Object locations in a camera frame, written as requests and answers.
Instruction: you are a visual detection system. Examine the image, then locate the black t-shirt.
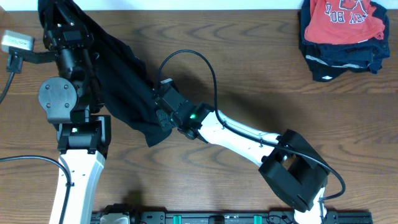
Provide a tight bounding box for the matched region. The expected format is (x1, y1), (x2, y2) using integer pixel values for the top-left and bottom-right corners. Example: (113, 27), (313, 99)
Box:
(38, 1), (171, 146)

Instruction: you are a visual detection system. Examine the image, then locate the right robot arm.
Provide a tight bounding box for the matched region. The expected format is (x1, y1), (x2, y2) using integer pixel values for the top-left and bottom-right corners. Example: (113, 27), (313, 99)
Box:
(155, 78), (330, 223)

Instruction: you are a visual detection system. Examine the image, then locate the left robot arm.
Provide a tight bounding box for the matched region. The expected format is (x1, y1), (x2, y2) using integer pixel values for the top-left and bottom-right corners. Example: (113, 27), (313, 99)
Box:
(39, 1), (111, 223)

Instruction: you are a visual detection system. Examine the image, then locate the navy folded clothes stack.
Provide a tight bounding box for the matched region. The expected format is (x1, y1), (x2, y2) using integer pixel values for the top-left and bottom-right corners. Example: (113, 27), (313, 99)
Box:
(298, 0), (391, 82)

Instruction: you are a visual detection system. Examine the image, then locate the red printed t-shirt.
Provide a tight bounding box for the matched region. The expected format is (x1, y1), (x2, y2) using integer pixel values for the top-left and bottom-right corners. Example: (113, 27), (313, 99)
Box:
(304, 0), (386, 45)

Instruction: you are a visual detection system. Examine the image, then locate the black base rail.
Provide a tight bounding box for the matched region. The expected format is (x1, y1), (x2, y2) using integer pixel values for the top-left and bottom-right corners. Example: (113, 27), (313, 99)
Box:
(89, 204), (373, 224)

